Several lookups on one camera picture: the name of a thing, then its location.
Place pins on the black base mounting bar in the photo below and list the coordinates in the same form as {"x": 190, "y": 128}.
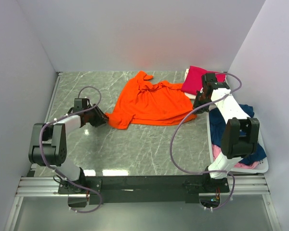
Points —
{"x": 140, "y": 189}

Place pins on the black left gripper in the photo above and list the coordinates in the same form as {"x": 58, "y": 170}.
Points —
{"x": 100, "y": 118}

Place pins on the white plastic laundry basket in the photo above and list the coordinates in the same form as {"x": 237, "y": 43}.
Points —
{"x": 261, "y": 168}

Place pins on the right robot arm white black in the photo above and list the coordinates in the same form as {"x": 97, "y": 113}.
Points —
{"x": 223, "y": 99}

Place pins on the orange t-shirt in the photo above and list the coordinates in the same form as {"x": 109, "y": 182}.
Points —
{"x": 142, "y": 102}

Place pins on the folded magenta t-shirt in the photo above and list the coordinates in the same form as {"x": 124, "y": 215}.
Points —
{"x": 197, "y": 79}

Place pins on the navy blue t-shirt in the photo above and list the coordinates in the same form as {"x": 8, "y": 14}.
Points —
{"x": 237, "y": 137}

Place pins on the aluminium frame rail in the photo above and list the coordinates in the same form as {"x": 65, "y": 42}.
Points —
{"x": 47, "y": 187}

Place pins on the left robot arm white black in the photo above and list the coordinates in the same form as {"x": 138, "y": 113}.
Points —
{"x": 48, "y": 146}

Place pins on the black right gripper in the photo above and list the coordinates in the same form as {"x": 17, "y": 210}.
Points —
{"x": 196, "y": 104}

